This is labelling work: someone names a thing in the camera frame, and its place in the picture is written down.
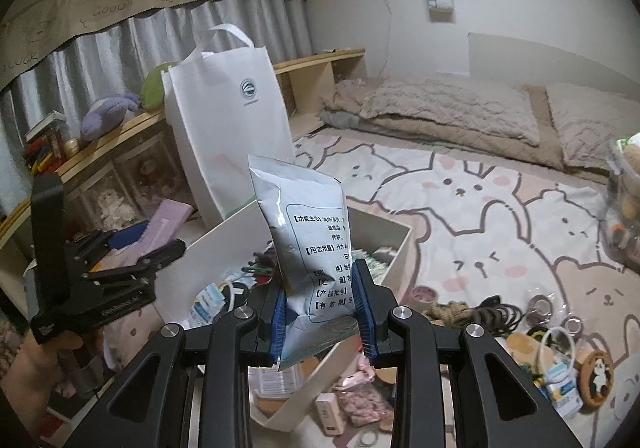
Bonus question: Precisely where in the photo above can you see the beige tape roll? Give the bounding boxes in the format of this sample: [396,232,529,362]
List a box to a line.
[411,285,440,309]

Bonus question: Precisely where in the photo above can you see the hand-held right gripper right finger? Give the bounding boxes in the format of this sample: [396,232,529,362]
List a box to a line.
[350,259,583,448]

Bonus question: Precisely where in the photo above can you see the beige textured pillow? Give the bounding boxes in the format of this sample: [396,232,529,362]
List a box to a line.
[357,78,541,146]
[545,82,640,169]

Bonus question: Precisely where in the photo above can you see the green plush toy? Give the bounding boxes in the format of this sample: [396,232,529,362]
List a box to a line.
[140,60,181,111]

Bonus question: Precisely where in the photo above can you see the round panda cork coaster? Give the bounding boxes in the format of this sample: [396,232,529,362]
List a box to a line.
[577,350,615,411]

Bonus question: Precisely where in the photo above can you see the bag of pink beads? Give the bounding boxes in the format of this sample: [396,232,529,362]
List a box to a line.
[332,378,396,426]

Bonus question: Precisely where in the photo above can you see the white headboard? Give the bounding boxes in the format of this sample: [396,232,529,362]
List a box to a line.
[467,32,640,93]

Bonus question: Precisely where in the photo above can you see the white tote bag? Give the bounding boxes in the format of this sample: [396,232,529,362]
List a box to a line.
[162,24,296,231]

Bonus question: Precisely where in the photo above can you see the white cardboard storage box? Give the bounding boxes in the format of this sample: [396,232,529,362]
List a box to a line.
[22,198,413,434]

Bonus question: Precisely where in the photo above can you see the clear plastic storage bin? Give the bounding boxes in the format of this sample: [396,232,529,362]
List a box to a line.
[597,133,640,273]

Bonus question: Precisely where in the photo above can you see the purple plush toy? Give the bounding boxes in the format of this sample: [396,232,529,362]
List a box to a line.
[80,92,143,141]

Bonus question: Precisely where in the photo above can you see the peach round powder puff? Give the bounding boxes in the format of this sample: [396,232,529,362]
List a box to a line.
[505,332,538,359]

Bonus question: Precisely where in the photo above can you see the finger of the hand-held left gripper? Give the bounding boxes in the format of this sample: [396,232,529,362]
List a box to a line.
[82,239,187,293]
[70,220,151,261]

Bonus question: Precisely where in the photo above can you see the person's left hand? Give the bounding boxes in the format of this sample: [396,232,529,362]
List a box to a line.
[0,332,86,424]

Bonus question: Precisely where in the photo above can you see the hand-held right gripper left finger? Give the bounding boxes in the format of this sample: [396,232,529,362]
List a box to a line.
[62,273,288,448]

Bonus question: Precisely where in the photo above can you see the black hair claw clip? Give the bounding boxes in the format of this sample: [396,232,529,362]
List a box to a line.
[470,295,523,329]

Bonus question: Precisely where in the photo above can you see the grey curtain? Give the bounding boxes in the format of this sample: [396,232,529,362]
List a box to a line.
[0,0,316,209]

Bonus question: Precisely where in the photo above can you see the wooden bedside shelf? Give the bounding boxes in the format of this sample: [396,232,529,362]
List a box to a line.
[0,48,366,253]

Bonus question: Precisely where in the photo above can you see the small beige box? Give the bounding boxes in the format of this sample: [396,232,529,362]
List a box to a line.
[314,393,348,434]

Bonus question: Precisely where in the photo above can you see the beige rope knot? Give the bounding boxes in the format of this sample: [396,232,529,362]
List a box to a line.
[427,300,473,326]

